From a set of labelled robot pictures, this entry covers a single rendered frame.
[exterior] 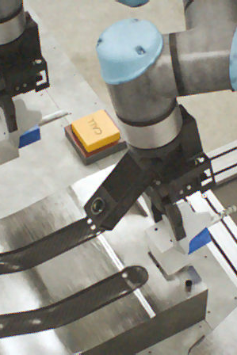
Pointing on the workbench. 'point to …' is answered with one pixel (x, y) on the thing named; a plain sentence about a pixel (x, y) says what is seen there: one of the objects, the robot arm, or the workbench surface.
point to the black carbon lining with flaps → (89, 303)
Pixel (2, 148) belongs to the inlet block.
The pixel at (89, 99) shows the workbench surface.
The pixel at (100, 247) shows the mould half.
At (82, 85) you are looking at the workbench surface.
